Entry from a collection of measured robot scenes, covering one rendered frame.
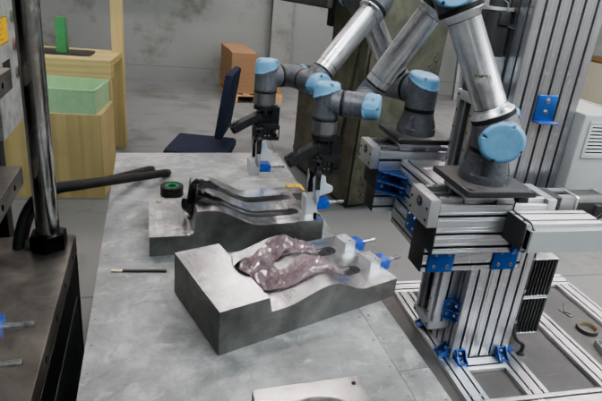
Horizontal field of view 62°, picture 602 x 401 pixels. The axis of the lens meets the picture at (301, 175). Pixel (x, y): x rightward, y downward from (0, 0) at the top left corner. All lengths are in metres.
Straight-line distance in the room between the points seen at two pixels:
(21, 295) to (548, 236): 1.40
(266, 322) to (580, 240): 0.97
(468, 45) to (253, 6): 6.70
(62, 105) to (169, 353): 2.73
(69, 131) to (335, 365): 2.90
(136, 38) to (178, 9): 0.75
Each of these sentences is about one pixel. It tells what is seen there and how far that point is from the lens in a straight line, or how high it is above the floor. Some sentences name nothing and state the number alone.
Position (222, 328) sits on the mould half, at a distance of 1.09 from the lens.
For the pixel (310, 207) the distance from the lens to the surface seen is 1.53.
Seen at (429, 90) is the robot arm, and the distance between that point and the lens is 1.96.
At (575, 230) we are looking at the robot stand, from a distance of 1.67.
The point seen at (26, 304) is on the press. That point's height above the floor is 0.78.
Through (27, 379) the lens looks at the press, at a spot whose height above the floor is 0.78.
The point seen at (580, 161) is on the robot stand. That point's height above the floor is 1.07.
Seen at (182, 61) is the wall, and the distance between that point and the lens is 7.95.
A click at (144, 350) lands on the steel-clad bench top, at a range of 1.16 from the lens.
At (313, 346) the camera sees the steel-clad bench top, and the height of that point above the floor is 0.80.
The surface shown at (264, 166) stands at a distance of 1.76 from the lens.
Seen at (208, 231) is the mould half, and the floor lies 0.87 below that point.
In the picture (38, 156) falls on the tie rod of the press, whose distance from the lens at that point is 1.46.
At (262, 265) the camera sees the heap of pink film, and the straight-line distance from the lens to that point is 1.26.
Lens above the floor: 1.54
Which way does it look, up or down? 21 degrees down
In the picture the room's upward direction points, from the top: 6 degrees clockwise
